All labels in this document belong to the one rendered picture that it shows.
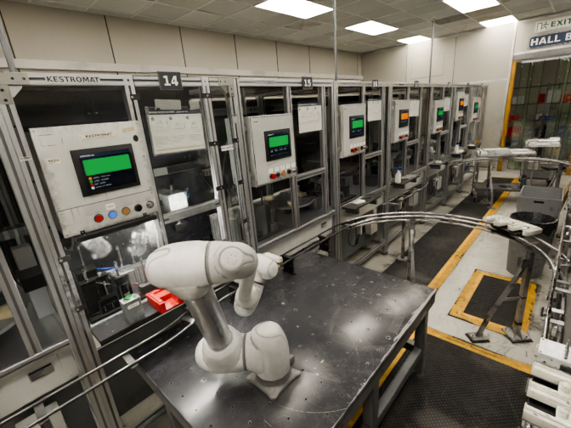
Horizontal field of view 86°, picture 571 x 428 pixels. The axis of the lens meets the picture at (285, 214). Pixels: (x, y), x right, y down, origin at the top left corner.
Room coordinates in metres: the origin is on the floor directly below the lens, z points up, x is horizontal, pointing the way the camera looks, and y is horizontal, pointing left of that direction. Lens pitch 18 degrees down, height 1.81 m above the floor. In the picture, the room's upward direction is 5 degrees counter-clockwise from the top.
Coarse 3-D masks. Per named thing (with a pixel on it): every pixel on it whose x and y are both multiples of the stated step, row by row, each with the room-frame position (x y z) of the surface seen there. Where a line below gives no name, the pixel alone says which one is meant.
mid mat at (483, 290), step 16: (480, 272) 2.89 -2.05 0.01; (464, 288) 2.63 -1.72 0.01; (480, 288) 2.60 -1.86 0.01; (496, 288) 2.58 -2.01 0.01; (512, 288) 2.56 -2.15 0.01; (464, 304) 2.37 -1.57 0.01; (480, 304) 2.35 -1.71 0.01; (512, 304) 2.32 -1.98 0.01; (528, 304) 2.30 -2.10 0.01; (464, 320) 2.17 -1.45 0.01; (480, 320) 2.14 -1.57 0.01; (496, 320) 2.13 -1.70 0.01; (512, 320) 2.11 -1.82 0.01; (528, 320) 2.10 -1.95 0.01
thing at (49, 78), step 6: (48, 78) 1.33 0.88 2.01; (54, 78) 1.34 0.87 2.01; (60, 78) 1.36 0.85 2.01; (66, 78) 1.37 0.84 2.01; (72, 78) 1.39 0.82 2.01; (78, 78) 1.40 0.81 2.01; (84, 78) 1.42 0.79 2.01; (90, 78) 1.44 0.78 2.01; (96, 78) 1.45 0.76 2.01; (234, 114) 1.97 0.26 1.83; (234, 120) 1.97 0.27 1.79; (30, 156) 1.23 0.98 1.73
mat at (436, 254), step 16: (480, 192) 5.79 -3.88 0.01; (496, 192) 5.71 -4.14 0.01; (464, 208) 4.94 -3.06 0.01; (480, 208) 4.87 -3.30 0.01; (496, 208) 4.83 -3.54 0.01; (448, 224) 4.29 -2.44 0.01; (432, 240) 3.77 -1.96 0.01; (448, 240) 3.73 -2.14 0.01; (464, 240) 3.69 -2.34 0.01; (416, 256) 3.35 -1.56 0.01; (432, 256) 3.32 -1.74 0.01; (448, 256) 3.29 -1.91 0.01; (384, 272) 3.06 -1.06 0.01; (400, 272) 3.03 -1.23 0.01; (416, 272) 3.00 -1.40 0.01; (432, 272) 2.97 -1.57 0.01; (448, 272) 2.96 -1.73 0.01
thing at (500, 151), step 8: (480, 152) 5.21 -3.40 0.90; (488, 152) 5.18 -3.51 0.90; (496, 152) 5.12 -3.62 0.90; (504, 152) 5.07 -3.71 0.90; (512, 152) 5.15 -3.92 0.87; (520, 152) 5.09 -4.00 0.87; (528, 152) 5.04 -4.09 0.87; (472, 184) 5.52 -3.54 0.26; (480, 184) 5.47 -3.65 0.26; (496, 184) 5.38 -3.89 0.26; (504, 184) 5.34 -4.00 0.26; (512, 184) 5.30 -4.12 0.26; (472, 192) 5.61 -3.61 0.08
